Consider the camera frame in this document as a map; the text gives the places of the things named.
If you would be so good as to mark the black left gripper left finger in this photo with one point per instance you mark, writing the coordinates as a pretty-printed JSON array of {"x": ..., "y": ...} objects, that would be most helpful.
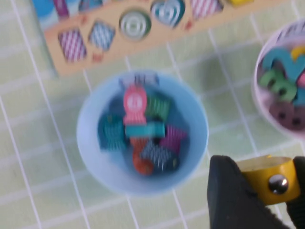
[{"x": 226, "y": 198}]

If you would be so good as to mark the pink round bowl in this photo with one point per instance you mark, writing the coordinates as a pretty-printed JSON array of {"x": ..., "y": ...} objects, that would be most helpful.
[{"x": 257, "y": 71}]

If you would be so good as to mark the pink wooden fish piece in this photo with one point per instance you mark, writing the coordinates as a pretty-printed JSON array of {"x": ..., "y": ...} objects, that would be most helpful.
[{"x": 134, "y": 102}]

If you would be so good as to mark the orange wooden fish piece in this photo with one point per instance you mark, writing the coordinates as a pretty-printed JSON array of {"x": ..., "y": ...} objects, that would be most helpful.
[{"x": 141, "y": 164}]

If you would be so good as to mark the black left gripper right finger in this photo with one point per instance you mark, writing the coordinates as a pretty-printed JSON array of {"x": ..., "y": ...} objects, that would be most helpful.
[{"x": 299, "y": 214}]

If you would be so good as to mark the wooden ocean puzzle board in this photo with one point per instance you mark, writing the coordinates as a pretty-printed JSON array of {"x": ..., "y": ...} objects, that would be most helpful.
[{"x": 166, "y": 40}]

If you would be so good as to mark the pink wooden number piece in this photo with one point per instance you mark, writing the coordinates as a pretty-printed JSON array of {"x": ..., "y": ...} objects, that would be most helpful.
[{"x": 302, "y": 80}]

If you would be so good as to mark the yellow wooden number piece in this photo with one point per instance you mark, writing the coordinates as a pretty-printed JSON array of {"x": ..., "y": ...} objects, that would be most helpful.
[{"x": 299, "y": 53}]

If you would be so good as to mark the green wooden fish piece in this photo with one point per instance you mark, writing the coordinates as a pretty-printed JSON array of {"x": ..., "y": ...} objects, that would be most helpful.
[{"x": 158, "y": 107}]

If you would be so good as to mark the magenta wooden fish piece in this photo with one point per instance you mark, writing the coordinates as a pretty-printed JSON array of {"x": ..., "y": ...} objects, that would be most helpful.
[{"x": 172, "y": 138}]

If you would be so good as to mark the light blue round bowl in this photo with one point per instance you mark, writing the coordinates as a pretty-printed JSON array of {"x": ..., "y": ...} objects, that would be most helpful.
[{"x": 95, "y": 167}]

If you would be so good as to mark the colourful number pieces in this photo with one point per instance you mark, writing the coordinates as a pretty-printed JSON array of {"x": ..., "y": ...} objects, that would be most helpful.
[{"x": 283, "y": 59}]

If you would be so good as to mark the mauve number eight piece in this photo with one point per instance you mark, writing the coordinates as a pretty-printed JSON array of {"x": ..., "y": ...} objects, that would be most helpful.
[{"x": 275, "y": 109}]

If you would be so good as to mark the white label on blue bowl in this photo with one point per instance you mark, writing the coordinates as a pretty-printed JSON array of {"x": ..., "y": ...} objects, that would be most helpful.
[{"x": 138, "y": 78}]

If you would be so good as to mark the yellow wooden fish piece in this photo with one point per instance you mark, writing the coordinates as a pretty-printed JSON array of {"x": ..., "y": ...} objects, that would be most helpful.
[{"x": 257, "y": 181}]

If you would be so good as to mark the dark blue wooden fish piece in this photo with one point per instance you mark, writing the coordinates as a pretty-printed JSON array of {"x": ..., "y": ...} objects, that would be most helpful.
[{"x": 157, "y": 152}]

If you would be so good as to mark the yellow wooden shape piece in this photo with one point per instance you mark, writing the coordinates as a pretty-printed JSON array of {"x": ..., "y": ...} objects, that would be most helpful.
[{"x": 238, "y": 2}]

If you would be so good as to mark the green checked tablecloth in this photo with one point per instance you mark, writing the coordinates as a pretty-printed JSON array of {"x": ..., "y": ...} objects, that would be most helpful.
[{"x": 35, "y": 143}]

